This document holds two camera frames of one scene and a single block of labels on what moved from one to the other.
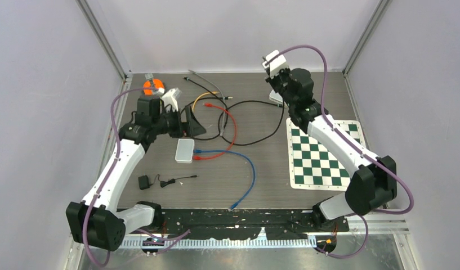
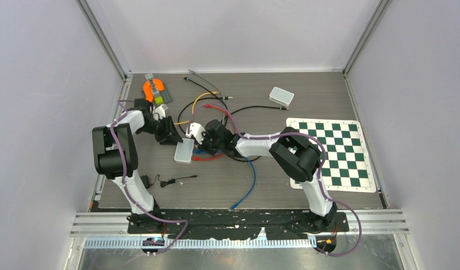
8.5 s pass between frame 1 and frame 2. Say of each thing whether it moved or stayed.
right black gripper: moved
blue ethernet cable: stayed
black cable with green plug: stayed
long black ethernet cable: moved
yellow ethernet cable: stayed
